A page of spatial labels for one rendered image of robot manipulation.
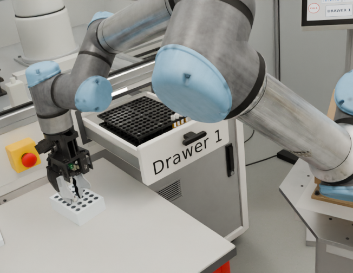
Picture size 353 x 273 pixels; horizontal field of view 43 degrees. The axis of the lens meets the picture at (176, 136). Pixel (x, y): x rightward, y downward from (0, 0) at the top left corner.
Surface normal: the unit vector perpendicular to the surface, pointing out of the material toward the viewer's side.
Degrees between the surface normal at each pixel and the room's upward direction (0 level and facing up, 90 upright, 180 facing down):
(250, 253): 0
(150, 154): 90
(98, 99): 89
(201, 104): 123
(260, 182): 1
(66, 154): 90
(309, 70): 90
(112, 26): 70
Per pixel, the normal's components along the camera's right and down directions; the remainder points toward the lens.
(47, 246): -0.12, -0.88
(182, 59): -0.28, -0.30
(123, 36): -0.58, 0.68
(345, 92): -0.38, -0.48
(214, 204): 0.62, 0.30
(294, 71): -0.79, 0.37
